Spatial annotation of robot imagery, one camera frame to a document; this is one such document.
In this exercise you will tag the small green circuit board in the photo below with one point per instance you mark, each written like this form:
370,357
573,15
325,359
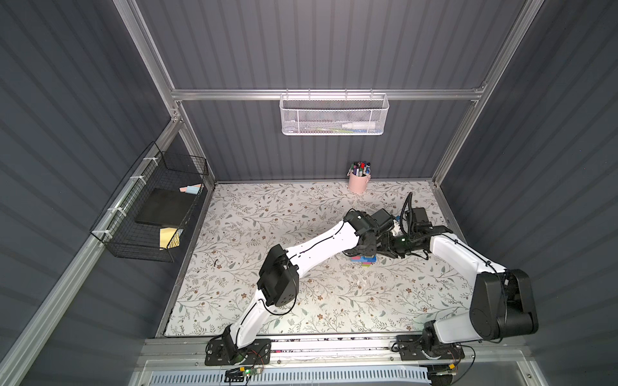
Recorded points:
242,374

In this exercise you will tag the markers in cup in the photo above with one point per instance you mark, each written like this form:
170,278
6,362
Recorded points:
360,169

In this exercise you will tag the black notebook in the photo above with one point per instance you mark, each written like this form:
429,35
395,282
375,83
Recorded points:
165,208

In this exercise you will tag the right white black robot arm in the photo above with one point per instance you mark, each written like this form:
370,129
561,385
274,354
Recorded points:
502,303

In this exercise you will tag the white bottle in basket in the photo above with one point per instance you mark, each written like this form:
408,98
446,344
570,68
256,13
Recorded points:
359,126

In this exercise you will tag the aluminium rail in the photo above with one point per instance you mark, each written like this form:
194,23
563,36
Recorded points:
327,350

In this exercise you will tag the light blue long lego brick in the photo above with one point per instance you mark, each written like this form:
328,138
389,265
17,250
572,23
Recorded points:
364,260

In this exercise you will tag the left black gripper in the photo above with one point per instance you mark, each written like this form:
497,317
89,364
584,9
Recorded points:
367,246

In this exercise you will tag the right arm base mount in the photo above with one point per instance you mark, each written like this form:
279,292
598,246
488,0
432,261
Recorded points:
417,347

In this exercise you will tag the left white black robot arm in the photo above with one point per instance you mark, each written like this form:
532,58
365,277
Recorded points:
281,271

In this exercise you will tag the white wire mesh basket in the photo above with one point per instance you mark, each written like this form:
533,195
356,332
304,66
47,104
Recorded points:
323,114

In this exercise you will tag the black wire wall basket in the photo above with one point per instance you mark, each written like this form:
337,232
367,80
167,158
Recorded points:
116,228

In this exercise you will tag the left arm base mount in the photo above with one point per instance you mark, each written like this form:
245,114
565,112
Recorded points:
221,352

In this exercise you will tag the pastel sticky note pad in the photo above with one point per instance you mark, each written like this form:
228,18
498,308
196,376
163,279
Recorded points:
193,189

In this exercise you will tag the pink pen cup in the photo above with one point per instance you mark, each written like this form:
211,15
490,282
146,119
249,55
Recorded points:
358,184

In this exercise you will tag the yellow sticky notes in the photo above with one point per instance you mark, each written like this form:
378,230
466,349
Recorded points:
169,238

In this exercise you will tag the floral table mat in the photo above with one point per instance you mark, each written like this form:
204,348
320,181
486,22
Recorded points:
244,221

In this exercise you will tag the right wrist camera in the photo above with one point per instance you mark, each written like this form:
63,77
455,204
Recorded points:
396,230

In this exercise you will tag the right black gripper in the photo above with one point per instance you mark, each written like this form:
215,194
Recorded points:
395,246

